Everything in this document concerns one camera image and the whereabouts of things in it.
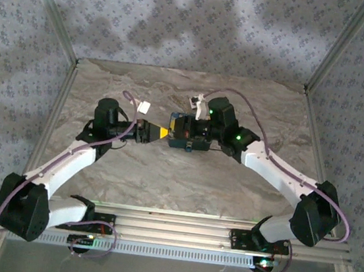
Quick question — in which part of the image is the aluminium side floor rail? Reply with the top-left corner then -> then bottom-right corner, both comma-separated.
283,90 -> 364,272
0,50 -> 81,272

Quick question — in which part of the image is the aluminium base extrusion rail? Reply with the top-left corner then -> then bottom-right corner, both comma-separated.
47,195 -> 354,264

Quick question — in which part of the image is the starry night printed box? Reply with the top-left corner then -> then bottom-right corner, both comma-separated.
166,110 -> 215,154

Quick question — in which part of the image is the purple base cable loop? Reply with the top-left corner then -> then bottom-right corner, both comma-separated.
254,237 -> 295,272
67,216 -> 120,263

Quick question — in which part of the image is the small board with green light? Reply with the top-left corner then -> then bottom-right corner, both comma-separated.
67,232 -> 97,246
253,255 -> 280,272

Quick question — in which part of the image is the slotted grey cable duct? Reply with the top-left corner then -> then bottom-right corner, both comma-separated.
6,225 -> 257,270

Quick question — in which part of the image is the aluminium corner post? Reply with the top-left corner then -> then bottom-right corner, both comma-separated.
11,0 -> 88,65
303,0 -> 364,99

